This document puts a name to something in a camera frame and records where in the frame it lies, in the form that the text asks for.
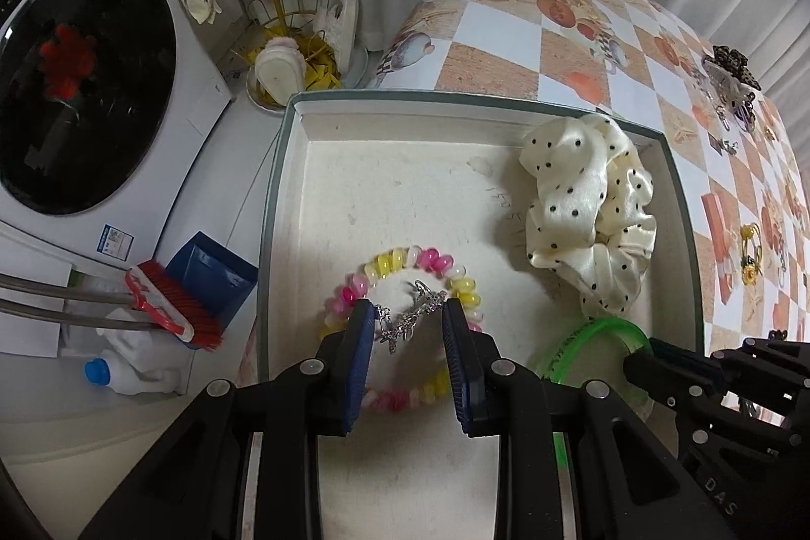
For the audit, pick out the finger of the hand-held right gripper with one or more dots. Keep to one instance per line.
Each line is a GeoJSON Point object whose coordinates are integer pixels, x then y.
{"type": "Point", "coordinates": [671, 382]}
{"type": "Point", "coordinates": [680, 353]}

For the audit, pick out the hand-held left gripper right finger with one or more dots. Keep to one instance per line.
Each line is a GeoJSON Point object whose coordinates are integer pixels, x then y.
{"type": "Point", "coordinates": [457, 369]}

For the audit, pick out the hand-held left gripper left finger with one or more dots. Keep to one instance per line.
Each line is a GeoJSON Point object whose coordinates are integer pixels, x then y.
{"type": "Point", "coordinates": [357, 363]}

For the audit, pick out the green plastic bangle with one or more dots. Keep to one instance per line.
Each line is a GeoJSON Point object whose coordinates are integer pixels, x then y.
{"type": "Point", "coordinates": [607, 327]}

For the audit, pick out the yellow flower tassel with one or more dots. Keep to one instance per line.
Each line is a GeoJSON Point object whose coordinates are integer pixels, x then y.
{"type": "Point", "coordinates": [750, 261]}

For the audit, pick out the white box with grey rim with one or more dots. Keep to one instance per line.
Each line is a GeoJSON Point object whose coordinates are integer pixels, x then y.
{"type": "Point", "coordinates": [405, 186]}

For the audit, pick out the blue dustpan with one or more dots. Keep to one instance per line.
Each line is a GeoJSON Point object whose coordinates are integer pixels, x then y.
{"type": "Point", "coordinates": [215, 268]}

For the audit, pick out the cream polka dot scrunchie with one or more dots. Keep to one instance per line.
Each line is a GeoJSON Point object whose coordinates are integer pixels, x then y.
{"type": "Point", "coordinates": [588, 198]}

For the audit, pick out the red brush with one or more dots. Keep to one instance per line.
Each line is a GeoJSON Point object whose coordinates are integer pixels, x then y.
{"type": "Point", "coordinates": [177, 306]}

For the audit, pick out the silver earring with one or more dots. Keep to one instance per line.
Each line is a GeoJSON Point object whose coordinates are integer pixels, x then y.
{"type": "Point", "coordinates": [729, 146]}
{"type": "Point", "coordinates": [723, 115]}

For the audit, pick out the white bottle with blue cap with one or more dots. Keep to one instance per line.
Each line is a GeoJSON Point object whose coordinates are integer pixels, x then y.
{"type": "Point", "coordinates": [136, 379]}

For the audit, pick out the white plastic jug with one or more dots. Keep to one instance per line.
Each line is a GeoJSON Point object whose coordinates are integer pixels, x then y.
{"type": "Point", "coordinates": [126, 334]}

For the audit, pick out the purple hair clip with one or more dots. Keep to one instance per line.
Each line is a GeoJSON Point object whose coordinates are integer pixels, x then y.
{"type": "Point", "coordinates": [743, 113]}

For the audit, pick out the white hair clip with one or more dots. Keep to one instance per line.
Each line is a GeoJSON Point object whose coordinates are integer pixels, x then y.
{"type": "Point", "coordinates": [724, 84]}

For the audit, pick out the yellow plastic strips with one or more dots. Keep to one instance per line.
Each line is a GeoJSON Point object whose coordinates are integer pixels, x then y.
{"type": "Point", "coordinates": [319, 65]}

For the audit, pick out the white slipper with pink fur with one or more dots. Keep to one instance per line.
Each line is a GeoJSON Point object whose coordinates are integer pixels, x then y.
{"type": "Point", "coordinates": [278, 72]}

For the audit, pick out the white washing machine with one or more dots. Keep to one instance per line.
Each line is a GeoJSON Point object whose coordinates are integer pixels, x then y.
{"type": "Point", "coordinates": [190, 91]}

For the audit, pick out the white fluffy slipper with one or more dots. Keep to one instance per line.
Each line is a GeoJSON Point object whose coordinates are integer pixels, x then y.
{"type": "Point", "coordinates": [338, 31]}

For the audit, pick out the checked printed tablecloth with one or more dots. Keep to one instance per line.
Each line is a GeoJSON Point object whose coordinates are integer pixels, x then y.
{"type": "Point", "coordinates": [506, 8]}

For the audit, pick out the red cloth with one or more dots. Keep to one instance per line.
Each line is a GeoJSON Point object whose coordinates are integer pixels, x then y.
{"type": "Point", "coordinates": [66, 59]}

